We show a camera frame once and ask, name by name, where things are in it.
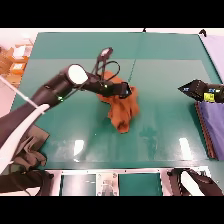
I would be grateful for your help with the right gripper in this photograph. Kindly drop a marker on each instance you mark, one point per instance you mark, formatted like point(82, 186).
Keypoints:
point(213, 92)

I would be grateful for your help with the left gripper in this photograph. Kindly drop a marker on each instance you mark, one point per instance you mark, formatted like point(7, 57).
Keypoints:
point(121, 90)

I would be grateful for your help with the orange garment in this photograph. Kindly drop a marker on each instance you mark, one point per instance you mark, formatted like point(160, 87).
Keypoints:
point(125, 111)

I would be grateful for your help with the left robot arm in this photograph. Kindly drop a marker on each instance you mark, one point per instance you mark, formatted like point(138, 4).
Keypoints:
point(56, 88)

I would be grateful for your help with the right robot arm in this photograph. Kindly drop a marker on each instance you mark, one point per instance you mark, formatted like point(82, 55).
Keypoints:
point(195, 183)

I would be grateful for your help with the purple garment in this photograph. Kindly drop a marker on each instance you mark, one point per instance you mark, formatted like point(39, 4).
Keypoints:
point(215, 126)

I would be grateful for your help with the lilac garment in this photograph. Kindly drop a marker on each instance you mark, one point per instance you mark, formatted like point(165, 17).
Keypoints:
point(215, 55)

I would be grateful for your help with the brown garment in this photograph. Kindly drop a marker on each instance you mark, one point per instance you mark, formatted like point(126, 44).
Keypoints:
point(204, 133)

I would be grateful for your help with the grey garment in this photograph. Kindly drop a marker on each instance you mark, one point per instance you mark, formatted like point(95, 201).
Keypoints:
point(33, 141)

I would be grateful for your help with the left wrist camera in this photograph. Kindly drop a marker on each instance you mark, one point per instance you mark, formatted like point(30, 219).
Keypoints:
point(106, 52)

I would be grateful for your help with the silver frame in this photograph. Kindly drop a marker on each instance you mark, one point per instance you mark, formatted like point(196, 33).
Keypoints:
point(106, 184)

